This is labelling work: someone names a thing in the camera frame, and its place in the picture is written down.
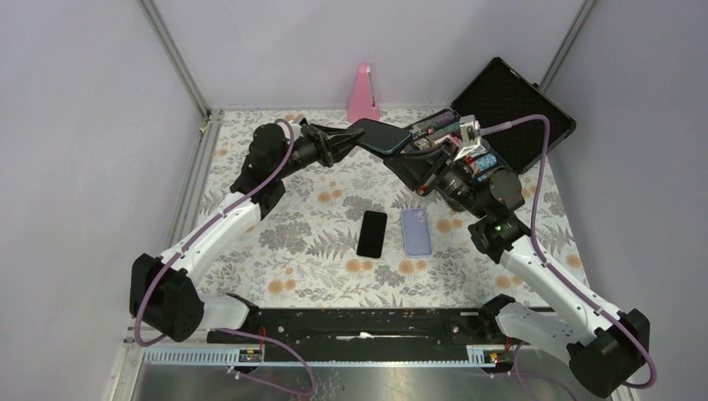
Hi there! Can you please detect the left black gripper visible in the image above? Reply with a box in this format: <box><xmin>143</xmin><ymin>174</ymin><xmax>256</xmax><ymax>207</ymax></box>
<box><xmin>275</xmin><ymin>124</ymin><xmax>367</xmax><ymax>180</ymax></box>

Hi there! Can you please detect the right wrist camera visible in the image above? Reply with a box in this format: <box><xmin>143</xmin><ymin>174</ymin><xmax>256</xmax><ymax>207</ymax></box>
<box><xmin>454</xmin><ymin>114</ymin><xmax>482</xmax><ymax>160</ymax></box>

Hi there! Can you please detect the pink metronome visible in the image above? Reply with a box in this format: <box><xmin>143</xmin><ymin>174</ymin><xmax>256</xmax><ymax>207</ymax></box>
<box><xmin>346</xmin><ymin>63</ymin><xmax>381</xmax><ymax>123</ymax></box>

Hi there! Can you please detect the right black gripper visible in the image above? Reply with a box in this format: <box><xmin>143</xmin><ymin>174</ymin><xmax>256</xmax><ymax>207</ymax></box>
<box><xmin>383</xmin><ymin>138</ymin><xmax>490</xmax><ymax>220</ymax></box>

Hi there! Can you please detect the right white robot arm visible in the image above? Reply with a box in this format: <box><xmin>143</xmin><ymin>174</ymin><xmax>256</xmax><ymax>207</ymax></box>
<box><xmin>384</xmin><ymin>148</ymin><xmax>658</xmax><ymax>398</ymax></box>

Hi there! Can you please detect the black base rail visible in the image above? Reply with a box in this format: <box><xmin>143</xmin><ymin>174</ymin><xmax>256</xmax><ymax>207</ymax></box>
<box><xmin>207</xmin><ymin>308</ymin><xmax>516</xmax><ymax>364</ymax></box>

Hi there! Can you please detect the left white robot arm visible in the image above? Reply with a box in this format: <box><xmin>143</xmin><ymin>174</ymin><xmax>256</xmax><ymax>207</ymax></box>
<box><xmin>129</xmin><ymin>119</ymin><xmax>364</xmax><ymax>347</ymax></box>

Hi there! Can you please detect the floral table mat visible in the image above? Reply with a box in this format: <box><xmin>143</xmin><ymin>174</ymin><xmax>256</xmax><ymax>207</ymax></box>
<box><xmin>188</xmin><ymin>108</ymin><xmax>588</xmax><ymax>309</ymax></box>

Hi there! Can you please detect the lilac phone case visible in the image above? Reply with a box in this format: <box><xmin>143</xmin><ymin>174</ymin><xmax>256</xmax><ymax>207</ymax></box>
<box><xmin>401</xmin><ymin>208</ymin><xmax>432</xmax><ymax>258</ymax></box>

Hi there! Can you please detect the black poker chip case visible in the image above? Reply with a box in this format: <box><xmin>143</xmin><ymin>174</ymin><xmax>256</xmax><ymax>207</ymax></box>
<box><xmin>405</xmin><ymin>58</ymin><xmax>576</xmax><ymax>181</ymax></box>

